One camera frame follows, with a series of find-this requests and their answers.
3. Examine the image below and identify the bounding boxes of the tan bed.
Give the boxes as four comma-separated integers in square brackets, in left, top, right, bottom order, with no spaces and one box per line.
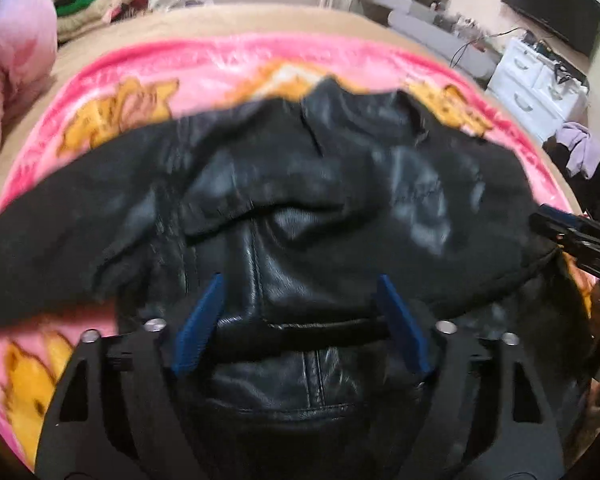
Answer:
[0,2,581,211]

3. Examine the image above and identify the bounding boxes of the pink printed blanket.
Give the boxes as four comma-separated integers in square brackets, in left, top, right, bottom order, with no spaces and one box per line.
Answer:
[0,30,596,471]

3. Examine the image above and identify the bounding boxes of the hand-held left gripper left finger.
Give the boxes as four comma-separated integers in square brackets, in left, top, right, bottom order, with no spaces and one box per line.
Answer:
[35,274,226,480]

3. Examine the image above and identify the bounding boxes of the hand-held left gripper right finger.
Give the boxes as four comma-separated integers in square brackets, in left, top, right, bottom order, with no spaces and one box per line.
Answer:
[375,274,566,480]

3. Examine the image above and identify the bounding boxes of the black television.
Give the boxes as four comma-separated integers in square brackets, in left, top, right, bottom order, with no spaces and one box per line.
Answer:
[500,0,600,58]

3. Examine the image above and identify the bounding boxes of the purple cloth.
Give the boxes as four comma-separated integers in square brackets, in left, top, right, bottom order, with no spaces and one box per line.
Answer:
[555,121,600,178]

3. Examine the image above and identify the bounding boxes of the pile of folded clothes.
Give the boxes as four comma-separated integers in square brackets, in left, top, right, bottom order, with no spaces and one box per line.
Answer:
[55,0,146,43]

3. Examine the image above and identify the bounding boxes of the white drawer cabinet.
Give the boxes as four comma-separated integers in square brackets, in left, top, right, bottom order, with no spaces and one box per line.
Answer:
[485,35,588,141]

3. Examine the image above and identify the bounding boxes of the grey cluttered cabinet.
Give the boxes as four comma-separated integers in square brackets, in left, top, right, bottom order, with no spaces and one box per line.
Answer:
[357,0,501,78]

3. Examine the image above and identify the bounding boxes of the black leather jacket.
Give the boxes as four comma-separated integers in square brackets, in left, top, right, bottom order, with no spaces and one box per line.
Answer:
[0,75,596,480]

